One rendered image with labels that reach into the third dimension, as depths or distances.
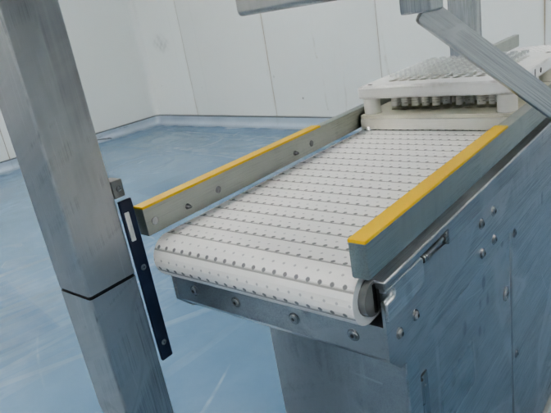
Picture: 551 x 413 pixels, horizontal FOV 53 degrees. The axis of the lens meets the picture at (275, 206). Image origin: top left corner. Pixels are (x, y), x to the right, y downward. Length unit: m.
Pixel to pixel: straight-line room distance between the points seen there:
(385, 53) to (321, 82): 0.68
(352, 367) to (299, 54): 4.29
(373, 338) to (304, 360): 0.24
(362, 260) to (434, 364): 0.33
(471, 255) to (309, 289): 0.23
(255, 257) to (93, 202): 0.18
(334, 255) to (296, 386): 0.32
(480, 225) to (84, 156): 0.43
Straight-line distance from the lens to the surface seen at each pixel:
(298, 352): 0.73
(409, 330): 0.53
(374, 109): 0.92
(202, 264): 0.56
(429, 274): 0.55
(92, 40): 6.31
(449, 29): 0.55
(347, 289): 0.45
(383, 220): 0.45
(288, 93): 5.03
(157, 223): 0.62
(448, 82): 0.85
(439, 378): 0.77
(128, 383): 0.66
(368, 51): 4.43
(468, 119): 0.85
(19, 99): 0.56
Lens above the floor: 1.04
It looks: 20 degrees down
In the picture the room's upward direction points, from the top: 10 degrees counter-clockwise
